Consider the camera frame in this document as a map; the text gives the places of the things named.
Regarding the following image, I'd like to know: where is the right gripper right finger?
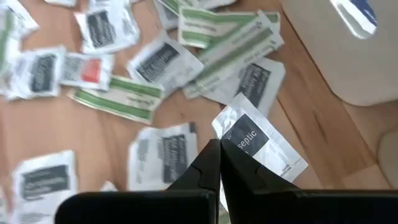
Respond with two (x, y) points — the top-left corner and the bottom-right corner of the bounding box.
(220, 138), (300, 215)

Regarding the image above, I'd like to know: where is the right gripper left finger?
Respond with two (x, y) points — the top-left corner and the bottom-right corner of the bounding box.
(166, 138), (221, 224)

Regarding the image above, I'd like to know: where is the white plastic bin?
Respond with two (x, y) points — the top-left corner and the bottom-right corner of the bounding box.
(279, 0), (398, 107)

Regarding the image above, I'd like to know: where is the red label wipe packet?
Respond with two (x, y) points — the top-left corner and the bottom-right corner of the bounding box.
(58, 52), (115, 91)

